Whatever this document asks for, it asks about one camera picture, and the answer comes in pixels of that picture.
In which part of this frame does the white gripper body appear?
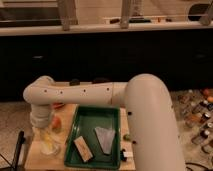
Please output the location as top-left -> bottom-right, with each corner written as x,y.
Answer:
30,106 -> 53,128

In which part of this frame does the grey folded cloth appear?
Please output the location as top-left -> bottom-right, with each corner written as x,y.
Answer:
95,127 -> 115,155

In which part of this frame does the yellow banana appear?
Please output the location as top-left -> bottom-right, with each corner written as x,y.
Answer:
39,129 -> 56,155

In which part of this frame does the dark red bowl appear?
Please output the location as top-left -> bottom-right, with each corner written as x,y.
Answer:
92,77 -> 110,84

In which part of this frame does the wooden block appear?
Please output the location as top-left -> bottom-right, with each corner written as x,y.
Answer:
74,136 -> 93,162

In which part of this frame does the white paper cup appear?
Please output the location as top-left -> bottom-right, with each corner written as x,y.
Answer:
41,135 -> 60,155

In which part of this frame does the black chair frame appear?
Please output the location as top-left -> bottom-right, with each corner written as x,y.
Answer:
0,131 -> 25,171

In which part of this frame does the green chili pepper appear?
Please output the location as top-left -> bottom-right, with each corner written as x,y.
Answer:
123,134 -> 131,141

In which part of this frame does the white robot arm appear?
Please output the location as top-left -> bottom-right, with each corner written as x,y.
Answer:
23,74 -> 186,171

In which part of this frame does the orange fruit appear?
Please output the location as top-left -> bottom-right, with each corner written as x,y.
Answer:
51,116 -> 61,131

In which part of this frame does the green plastic tray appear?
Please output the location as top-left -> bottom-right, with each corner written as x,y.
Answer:
64,106 -> 120,170

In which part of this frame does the dark metal cup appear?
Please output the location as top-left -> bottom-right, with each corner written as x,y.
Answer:
69,79 -> 80,86

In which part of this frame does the white handled brush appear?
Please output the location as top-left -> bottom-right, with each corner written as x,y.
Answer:
120,149 -> 133,161

